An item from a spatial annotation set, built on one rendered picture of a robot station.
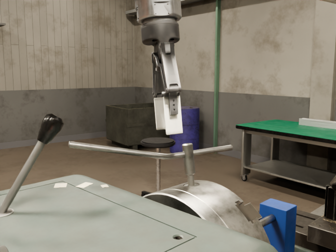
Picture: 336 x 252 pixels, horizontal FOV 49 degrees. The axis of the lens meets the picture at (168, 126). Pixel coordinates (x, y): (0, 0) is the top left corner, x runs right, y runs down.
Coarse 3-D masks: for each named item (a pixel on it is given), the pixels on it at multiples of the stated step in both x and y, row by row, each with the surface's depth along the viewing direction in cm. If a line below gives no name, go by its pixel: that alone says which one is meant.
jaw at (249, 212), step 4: (236, 204) 71; (240, 204) 72; (248, 204) 75; (240, 208) 71; (244, 208) 71; (248, 208) 74; (252, 208) 75; (244, 212) 71; (248, 212) 71; (252, 212) 74; (256, 212) 74; (248, 216) 70; (252, 216) 71; (256, 216) 74; (260, 216) 74; (248, 220) 69
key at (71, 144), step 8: (72, 144) 68; (80, 144) 68; (88, 144) 69; (112, 152) 70; (120, 152) 70; (128, 152) 71; (136, 152) 71; (144, 152) 72; (152, 152) 73; (176, 152) 74; (200, 152) 75; (208, 152) 76
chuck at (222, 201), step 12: (204, 180) 78; (192, 192) 71; (204, 192) 71; (216, 192) 72; (228, 192) 73; (216, 204) 68; (228, 204) 69; (228, 216) 66; (240, 216) 68; (240, 228) 66; (252, 228) 68; (264, 240) 68
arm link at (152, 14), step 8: (136, 0) 70; (144, 0) 68; (152, 0) 67; (160, 0) 67; (168, 0) 68; (176, 0) 69; (136, 8) 71; (144, 8) 68; (152, 8) 68; (160, 8) 68; (168, 8) 68; (176, 8) 69; (144, 16) 68; (152, 16) 68; (160, 16) 68; (168, 16) 69; (176, 16) 70
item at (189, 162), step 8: (184, 144) 74; (192, 144) 75; (184, 152) 74; (192, 152) 75; (184, 160) 75; (192, 160) 75; (184, 168) 75; (192, 168) 75; (192, 176) 75; (192, 184) 75
